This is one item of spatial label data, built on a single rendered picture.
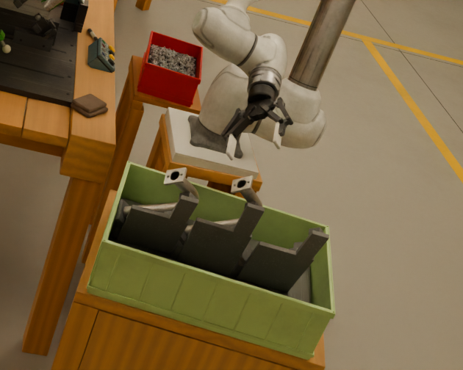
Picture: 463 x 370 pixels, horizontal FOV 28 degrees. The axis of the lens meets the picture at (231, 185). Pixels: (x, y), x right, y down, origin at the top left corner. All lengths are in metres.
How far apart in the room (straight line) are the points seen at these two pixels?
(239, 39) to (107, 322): 0.83
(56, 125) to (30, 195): 1.27
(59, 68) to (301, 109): 0.83
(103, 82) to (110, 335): 1.03
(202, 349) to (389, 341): 1.78
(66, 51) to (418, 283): 2.17
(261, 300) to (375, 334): 1.80
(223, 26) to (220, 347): 0.85
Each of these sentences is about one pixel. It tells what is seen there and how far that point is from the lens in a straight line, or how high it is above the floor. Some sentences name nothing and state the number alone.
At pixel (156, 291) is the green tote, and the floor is 0.86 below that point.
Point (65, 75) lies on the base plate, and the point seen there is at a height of 0.90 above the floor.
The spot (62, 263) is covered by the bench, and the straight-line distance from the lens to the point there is 3.07.
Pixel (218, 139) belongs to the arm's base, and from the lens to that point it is 2.98.
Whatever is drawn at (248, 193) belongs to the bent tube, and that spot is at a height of 1.16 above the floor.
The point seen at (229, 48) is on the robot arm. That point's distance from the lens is 2.50.
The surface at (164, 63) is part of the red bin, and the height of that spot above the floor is 0.88.
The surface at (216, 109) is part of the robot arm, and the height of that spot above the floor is 1.02.
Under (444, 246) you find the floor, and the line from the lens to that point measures 5.02.
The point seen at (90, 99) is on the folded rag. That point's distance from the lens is 2.95.
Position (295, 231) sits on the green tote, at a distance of 2.69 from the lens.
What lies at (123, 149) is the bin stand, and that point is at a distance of 3.48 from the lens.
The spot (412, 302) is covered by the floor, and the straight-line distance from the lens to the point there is 4.43.
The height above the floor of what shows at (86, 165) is 0.80.
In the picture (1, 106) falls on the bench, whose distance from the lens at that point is 2.88.
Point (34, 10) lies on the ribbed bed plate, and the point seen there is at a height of 1.00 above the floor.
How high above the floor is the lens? 2.27
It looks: 29 degrees down
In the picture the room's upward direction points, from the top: 22 degrees clockwise
